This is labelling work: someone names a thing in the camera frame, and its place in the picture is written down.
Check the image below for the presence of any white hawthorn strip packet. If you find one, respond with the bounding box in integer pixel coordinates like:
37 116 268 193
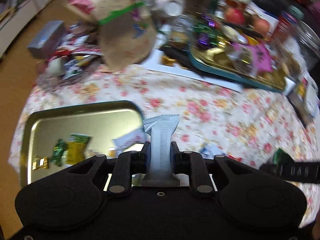
113 127 147 154

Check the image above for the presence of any blue white raisin packet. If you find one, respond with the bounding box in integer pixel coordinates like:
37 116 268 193
200 144 225 159

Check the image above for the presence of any grey white snack bar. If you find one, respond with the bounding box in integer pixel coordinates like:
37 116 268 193
142 114 180 187

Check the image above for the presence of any green pea snack packet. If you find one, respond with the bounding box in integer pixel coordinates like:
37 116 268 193
66 133 91 165

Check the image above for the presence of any gold candy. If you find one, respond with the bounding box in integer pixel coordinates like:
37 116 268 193
32 156 49 170

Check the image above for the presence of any orange white small packet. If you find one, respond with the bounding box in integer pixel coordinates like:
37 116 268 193
107 147 117 158

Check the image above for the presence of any dark green candy packet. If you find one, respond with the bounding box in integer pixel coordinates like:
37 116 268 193
272 148 295 165

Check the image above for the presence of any gold tray with snacks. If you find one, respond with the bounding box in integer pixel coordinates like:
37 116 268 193
188 14 286 92

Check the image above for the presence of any floral tablecloth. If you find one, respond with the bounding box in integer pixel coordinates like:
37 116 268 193
7 63 320 228

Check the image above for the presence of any raisin packet in dish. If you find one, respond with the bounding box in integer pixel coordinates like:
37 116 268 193
62 59 83 80

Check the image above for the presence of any pink snack packet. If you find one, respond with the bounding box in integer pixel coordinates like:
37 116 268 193
247 43 273 74

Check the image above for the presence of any clear glass dish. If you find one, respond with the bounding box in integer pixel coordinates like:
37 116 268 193
36 56 102 93

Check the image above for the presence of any white tape roll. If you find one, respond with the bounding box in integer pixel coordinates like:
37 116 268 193
46 57 66 76

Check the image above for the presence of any small glass cookie jar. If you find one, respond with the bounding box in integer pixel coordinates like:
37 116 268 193
169 15 194 49

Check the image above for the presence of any grey cardboard box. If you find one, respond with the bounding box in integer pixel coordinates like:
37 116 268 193
27 21 66 59

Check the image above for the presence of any white jar lid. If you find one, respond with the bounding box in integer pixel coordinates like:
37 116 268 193
163 1 183 17

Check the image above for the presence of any red apple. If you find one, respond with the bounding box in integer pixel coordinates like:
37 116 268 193
253 18 270 37
225 7 245 25

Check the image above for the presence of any large kraft paper snack bag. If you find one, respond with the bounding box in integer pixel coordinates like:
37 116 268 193
65 0 157 71

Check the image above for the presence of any white tv cabinet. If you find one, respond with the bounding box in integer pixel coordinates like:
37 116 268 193
1 0 39 57

